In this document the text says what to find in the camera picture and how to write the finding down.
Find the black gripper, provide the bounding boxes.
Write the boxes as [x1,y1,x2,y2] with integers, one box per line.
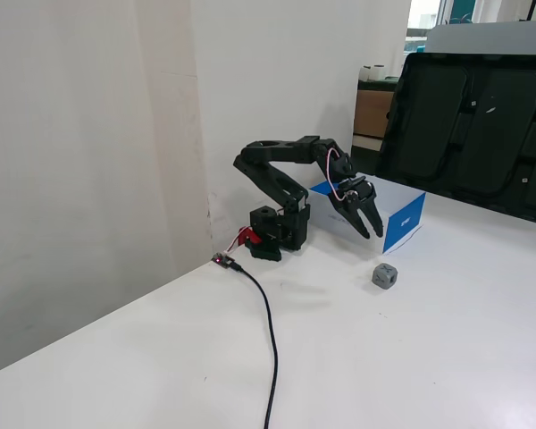
[327,175,384,240]

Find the gray cube block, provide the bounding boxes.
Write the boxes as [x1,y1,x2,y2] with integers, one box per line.
[370,262,401,292]

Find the blue white cardboard box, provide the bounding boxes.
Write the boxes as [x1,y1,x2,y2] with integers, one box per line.
[307,172,428,257]

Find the brown cardboard box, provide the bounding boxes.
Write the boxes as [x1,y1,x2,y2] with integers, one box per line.
[352,88,397,139]

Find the light wooden board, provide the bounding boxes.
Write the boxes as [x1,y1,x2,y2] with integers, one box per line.
[351,133,383,154]

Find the small controller board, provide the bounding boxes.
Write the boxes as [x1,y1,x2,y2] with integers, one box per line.
[210,251,245,273]

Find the black plastic tray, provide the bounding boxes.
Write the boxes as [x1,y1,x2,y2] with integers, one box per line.
[373,52,536,227]

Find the gray flat panel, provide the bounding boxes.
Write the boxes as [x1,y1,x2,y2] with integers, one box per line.
[425,19,536,57]

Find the red white servo wire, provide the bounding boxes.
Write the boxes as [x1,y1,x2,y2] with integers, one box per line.
[324,147,355,203]

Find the red clamp handle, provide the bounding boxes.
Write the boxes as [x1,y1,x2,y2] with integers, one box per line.
[236,226,264,248]

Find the black power cable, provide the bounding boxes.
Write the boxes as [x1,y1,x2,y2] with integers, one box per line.
[230,262,281,429]

